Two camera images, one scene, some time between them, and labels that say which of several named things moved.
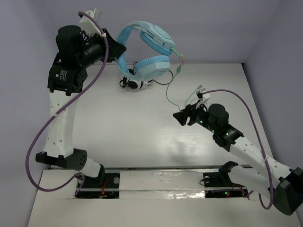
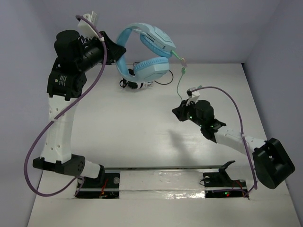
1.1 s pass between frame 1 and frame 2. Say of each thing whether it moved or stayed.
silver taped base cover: stayed
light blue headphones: stayed
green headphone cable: moved
